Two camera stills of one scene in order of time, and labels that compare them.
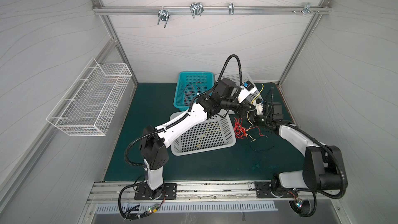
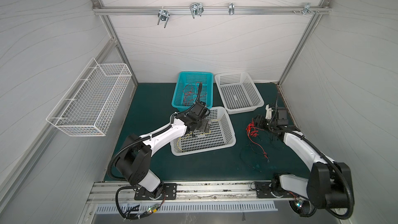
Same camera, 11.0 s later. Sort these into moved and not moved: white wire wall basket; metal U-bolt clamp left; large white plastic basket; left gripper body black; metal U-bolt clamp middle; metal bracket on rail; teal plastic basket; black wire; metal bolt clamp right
Moved: left gripper body black; black wire
Not moved: metal bolt clamp right; metal U-bolt clamp left; white wire wall basket; metal bracket on rail; metal U-bolt clamp middle; large white plastic basket; teal plastic basket
